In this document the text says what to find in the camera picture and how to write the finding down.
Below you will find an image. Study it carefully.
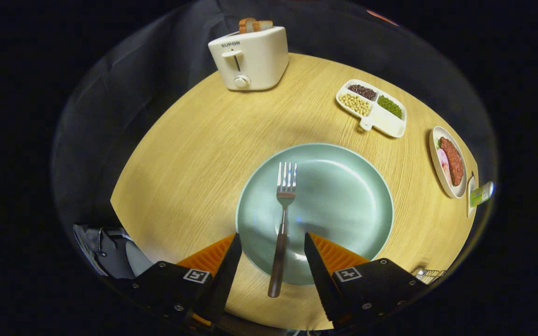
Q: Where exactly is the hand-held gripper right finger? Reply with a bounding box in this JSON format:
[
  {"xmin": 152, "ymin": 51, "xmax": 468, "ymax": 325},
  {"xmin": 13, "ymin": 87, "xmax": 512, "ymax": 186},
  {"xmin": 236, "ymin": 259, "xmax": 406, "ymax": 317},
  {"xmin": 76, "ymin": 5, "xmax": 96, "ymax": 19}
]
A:
[{"xmin": 304, "ymin": 232, "xmax": 431, "ymax": 329}]

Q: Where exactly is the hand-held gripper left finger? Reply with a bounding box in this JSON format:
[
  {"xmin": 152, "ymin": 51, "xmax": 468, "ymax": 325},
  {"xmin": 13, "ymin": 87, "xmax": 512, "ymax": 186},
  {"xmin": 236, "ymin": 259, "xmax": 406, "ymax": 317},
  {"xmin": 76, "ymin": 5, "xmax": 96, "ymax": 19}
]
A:
[{"xmin": 115, "ymin": 232, "xmax": 243, "ymax": 329}]

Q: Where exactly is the pale green round plate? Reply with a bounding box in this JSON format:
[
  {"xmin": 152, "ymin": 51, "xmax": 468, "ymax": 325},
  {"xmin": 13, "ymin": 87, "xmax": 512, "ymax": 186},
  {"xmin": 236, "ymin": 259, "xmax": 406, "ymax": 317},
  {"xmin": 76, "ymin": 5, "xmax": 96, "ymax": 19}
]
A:
[{"xmin": 235, "ymin": 143, "xmax": 395, "ymax": 286}]

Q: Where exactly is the dark grey bag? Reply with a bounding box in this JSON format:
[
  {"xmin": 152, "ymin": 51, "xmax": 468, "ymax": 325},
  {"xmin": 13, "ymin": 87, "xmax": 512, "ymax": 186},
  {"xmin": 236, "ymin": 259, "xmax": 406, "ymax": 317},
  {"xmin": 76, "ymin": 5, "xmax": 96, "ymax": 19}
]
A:
[{"xmin": 73, "ymin": 224, "xmax": 154, "ymax": 279}]

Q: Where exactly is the white oval food plate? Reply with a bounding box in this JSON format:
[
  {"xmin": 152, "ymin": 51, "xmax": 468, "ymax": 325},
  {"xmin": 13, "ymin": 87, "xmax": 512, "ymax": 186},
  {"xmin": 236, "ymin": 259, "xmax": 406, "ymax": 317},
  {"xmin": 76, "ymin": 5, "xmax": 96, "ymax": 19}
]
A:
[{"xmin": 429, "ymin": 126, "xmax": 467, "ymax": 199}]

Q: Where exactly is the small white coaster tray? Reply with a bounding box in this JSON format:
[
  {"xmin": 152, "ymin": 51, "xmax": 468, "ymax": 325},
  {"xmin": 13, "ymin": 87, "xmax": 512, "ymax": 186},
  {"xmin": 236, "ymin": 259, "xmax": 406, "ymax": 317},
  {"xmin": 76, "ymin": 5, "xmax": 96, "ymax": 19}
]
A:
[{"xmin": 466, "ymin": 175, "xmax": 478, "ymax": 218}]

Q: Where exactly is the white divided dish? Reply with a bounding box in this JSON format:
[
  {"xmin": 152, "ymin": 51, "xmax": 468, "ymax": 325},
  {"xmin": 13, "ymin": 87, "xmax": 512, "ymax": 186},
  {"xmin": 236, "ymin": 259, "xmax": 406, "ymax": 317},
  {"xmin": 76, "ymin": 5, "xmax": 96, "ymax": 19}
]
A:
[{"xmin": 335, "ymin": 79, "xmax": 407, "ymax": 139}]

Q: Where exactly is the brown steak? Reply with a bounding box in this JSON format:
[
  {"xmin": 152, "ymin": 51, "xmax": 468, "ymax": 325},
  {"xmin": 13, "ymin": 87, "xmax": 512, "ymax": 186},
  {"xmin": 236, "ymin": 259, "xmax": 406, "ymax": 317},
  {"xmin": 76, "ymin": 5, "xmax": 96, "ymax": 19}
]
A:
[{"xmin": 439, "ymin": 137, "xmax": 465, "ymax": 187}]

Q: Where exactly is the yellow soybeans pile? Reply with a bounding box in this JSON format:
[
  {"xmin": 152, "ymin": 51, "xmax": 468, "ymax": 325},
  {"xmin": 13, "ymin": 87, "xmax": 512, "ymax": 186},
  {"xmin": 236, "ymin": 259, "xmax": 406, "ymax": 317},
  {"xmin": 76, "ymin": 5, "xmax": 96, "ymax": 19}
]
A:
[{"xmin": 339, "ymin": 92, "xmax": 372, "ymax": 117}]

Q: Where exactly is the green label metal bottle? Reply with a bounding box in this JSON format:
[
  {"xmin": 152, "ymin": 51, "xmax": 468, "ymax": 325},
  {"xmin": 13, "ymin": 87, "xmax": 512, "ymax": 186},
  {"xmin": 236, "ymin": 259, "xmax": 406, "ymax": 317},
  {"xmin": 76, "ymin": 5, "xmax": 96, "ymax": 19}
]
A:
[{"xmin": 469, "ymin": 181, "xmax": 495, "ymax": 207}]

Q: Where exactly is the green mung beans pile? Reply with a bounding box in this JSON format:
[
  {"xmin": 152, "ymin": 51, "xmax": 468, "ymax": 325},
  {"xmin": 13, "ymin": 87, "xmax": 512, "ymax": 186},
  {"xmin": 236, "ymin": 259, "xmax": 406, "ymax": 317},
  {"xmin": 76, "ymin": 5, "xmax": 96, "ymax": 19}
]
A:
[{"xmin": 377, "ymin": 95, "xmax": 403, "ymax": 119}]

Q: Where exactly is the cream white toaster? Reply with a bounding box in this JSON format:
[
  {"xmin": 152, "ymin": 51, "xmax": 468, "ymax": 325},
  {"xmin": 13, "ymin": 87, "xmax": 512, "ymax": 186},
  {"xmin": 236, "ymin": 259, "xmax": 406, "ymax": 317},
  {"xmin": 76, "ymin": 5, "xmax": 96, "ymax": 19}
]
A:
[{"xmin": 208, "ymin": 26, "xmax": 290, "ymax": 91}]

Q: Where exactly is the fork with brown handle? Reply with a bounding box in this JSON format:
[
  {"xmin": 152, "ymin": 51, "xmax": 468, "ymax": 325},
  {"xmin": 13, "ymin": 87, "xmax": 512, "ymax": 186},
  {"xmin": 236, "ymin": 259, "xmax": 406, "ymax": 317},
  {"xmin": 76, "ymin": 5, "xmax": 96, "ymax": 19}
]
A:
[{"xmin": 268, "ymin": 161, "xmax": 298, "ymax": 298}]

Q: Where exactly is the silver wire rack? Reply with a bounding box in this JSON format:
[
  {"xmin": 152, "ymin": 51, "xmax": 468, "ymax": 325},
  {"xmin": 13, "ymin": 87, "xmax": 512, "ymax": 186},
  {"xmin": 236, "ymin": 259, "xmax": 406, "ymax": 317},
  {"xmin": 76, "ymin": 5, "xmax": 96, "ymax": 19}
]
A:
[{"xmin": 411, "ymin": 268, "xmax": 447, "ymax": 285}]

